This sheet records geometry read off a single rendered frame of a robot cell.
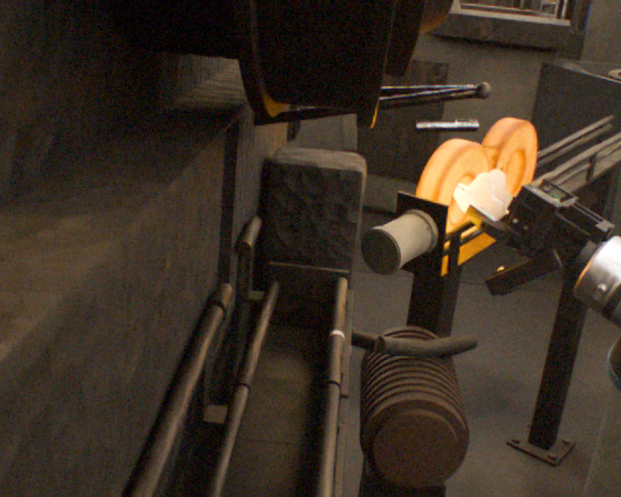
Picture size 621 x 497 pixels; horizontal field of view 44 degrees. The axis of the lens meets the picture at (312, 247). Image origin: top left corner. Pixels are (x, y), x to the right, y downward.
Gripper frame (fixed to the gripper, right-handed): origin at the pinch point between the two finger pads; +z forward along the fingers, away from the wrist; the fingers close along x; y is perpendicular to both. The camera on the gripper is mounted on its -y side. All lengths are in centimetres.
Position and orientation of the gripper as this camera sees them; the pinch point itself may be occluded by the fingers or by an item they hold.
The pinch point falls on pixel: (455, 192)
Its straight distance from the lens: 105.7
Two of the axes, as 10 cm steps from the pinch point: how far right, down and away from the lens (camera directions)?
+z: -7.1, -5.6, 4.4
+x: -6.3, 2.1, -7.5
